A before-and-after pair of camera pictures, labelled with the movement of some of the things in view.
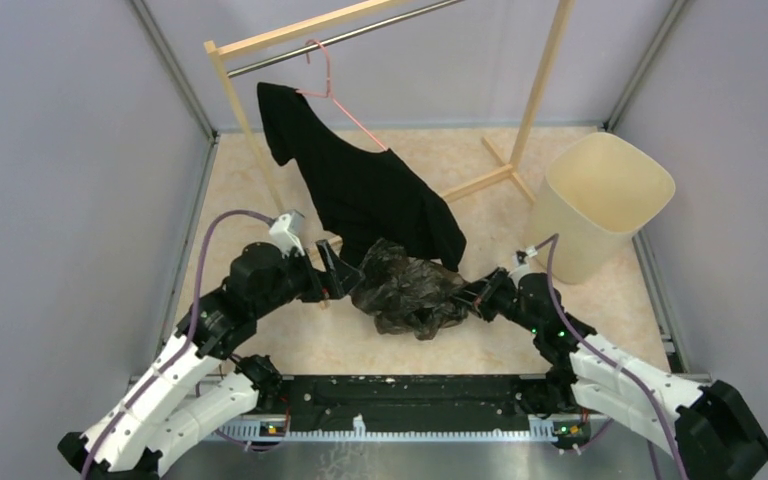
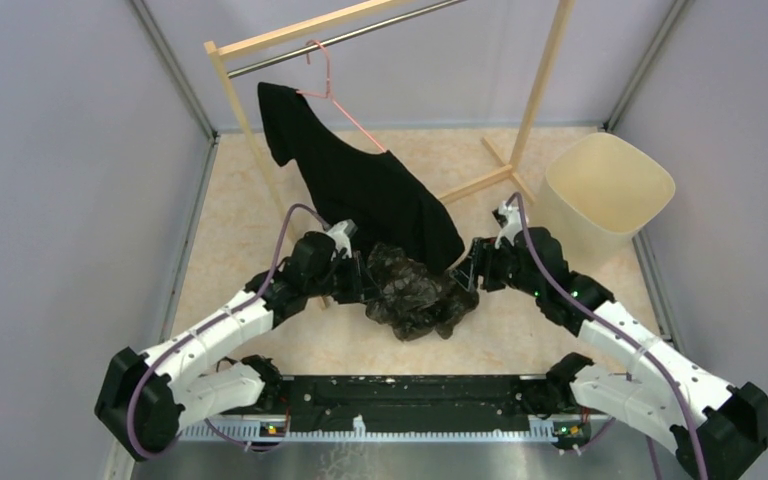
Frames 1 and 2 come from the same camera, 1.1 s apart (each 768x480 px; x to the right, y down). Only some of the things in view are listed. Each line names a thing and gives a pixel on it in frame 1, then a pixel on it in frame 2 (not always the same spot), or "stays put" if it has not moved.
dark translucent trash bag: x=403 y=295 stays put
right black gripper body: x=496 y=297 -> x=495 y=261
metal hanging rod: x=340 y=42 stays put
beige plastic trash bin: x=596 y=194 stays put
